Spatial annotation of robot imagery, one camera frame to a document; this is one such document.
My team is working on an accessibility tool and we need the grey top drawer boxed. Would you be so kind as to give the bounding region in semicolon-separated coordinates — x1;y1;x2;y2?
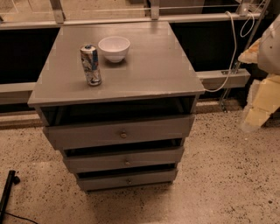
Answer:
43;115;194;150

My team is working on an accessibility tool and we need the black floor stand leg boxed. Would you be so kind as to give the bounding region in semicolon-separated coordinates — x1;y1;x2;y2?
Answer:
0;170;20;224

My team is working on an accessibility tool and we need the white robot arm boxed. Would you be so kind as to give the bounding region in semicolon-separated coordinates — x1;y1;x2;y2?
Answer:
238;15;280;132

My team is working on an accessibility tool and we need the thin metal diagonal rod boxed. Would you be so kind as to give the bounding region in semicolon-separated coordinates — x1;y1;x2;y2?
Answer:
218;0;272;113

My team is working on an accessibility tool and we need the grey wooden drawer cabinet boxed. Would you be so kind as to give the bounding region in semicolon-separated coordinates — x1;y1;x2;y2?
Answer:
28;22;204;181

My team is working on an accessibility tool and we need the white ceramic bowl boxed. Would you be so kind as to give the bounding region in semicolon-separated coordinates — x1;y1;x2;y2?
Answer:
98;36;130;63

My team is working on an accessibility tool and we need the grey metal railing frame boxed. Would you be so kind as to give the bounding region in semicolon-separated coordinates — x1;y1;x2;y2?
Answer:
0;0;263;106

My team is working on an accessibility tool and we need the white hanging cable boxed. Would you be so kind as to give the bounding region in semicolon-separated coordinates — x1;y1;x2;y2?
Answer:
202;10;256;94

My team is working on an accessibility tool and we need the grey bottom drawer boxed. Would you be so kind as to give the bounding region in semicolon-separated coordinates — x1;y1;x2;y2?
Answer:
77;168;178;192

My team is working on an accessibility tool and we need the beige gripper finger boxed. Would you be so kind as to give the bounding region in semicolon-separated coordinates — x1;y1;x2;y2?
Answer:
241;74;280;132
238;39;261;64

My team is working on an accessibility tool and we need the crushed metal drink can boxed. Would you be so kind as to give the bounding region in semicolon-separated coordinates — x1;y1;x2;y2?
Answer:
80;44;102;86

